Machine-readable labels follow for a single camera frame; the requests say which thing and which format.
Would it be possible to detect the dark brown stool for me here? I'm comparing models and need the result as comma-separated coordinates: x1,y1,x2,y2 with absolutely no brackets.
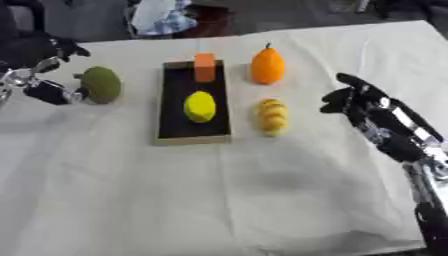
173,4,237,40

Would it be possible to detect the yellow toy lemon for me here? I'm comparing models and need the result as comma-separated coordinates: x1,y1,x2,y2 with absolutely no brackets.
182,90,219,124

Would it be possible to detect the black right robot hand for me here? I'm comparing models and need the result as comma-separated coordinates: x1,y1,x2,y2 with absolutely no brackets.
318,72,447,165

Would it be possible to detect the tan box with black inside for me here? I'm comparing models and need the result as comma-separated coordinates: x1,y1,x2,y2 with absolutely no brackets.
152,59,233,147

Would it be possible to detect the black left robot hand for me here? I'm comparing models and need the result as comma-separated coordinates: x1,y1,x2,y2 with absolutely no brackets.
0,30,93,106

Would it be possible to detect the orange toy pear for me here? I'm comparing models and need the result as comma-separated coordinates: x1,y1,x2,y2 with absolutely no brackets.
248,42,287,86

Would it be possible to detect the orange rectangular block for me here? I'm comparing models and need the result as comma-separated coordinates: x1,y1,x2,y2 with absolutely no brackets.
192,52,219,84

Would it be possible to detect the green round toy fruit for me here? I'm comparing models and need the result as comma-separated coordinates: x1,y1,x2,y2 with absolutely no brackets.
71,65,125,105

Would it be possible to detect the white and blue cloth bundle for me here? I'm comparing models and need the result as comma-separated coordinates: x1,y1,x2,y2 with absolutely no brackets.
124,0,200,38

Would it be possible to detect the black chair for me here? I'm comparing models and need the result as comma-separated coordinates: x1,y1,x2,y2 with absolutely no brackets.
0,0,49,34

